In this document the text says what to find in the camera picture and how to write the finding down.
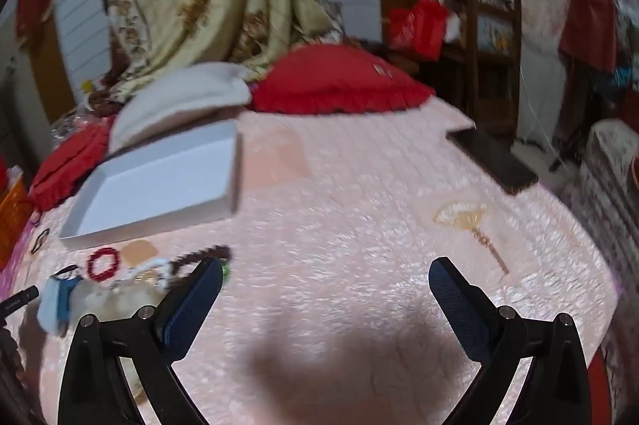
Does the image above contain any orange plastic basket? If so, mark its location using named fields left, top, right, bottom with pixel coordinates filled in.
left=0, top=177, right=34, bottom=269

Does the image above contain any red shopping bag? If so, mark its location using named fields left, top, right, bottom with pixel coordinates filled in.
left=388, top=0, right=448, bottom=60

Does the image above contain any black smartphone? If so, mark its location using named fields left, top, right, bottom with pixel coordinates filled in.
left=446, top=127, right=538, bottom=196

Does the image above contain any cream dotted scrunchie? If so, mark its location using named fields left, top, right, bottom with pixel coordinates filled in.
left=69, top=257, right=173, bottom=326

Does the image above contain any black hair tie with charm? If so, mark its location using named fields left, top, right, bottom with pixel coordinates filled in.
left=29, top=228, right=51, bottom=255

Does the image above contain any red ruffled cushion left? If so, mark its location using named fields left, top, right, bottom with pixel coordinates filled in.
left=29, top=115, right=115, bottom=213

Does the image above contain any red cushion right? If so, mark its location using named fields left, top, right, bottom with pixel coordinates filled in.
left=250, top=44, right=435, bottom=115

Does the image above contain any white shallow tray box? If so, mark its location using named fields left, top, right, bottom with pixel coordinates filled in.
left=60, top=120, right=240, bottom=250

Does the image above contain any white pillow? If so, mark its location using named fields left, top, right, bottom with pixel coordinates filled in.
left=108, top=62, right=251, bottom=153

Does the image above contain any blue hair claw clip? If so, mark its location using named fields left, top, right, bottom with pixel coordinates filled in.
left=53, top=265, right=82, bottom=322

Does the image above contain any wooden chair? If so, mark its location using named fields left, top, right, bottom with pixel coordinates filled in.
left=441, top=0, right=522, bottom=145

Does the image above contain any light blue fluffy scrunchie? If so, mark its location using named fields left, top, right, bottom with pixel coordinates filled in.
left=37, top=277, right=69, bottom=336

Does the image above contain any red bead bracelet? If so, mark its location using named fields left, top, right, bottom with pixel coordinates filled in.
left=85, top=246, right=121, bottom=282

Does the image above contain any pink quilted bedspread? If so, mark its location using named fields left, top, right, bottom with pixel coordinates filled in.
left=14, top=98, right=619, bottom=424

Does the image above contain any dark brown bead bracelet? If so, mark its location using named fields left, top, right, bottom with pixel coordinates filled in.
left=171, top=244, right=232, bottom=270

